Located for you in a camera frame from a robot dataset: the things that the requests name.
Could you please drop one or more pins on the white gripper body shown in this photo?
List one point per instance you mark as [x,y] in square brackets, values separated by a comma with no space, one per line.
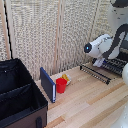
[99,62]

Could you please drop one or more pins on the white black Franka arm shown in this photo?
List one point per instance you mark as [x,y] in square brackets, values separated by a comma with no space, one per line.
[110,43]

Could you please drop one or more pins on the yellow toy object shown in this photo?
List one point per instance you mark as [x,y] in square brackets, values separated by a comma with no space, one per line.
[64,77]

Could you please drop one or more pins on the red plastic cup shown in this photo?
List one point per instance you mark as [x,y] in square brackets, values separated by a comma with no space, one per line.
[61,86]

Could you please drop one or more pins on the dark blue book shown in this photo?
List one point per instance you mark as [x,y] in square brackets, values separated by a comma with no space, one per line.
[48,85]

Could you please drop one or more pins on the beige woven folding screen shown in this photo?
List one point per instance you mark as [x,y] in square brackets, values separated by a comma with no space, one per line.
[33,30]

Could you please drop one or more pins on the black fabric storage box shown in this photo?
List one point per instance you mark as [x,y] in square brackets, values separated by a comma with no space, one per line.
[18,96]

